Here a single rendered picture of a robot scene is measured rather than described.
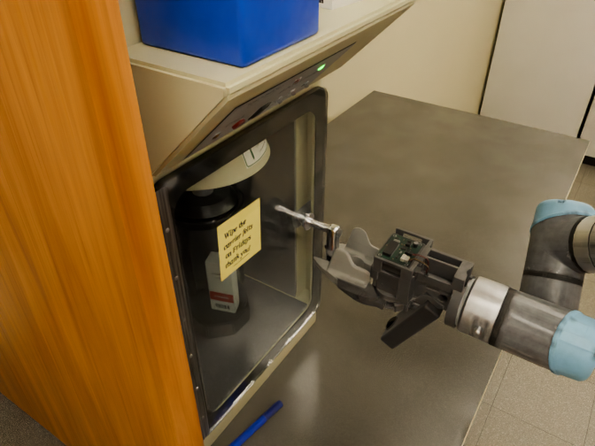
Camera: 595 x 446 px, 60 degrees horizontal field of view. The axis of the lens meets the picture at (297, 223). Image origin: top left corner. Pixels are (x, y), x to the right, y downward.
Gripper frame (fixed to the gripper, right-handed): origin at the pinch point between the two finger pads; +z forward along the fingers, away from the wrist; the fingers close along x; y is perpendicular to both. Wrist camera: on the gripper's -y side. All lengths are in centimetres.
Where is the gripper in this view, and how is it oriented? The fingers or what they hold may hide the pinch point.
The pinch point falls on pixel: (328, 258)
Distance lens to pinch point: 75.6
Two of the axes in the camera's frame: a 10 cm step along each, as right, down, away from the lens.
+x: -5.4, 5.3, -6.5
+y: -0.2, -7.9, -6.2
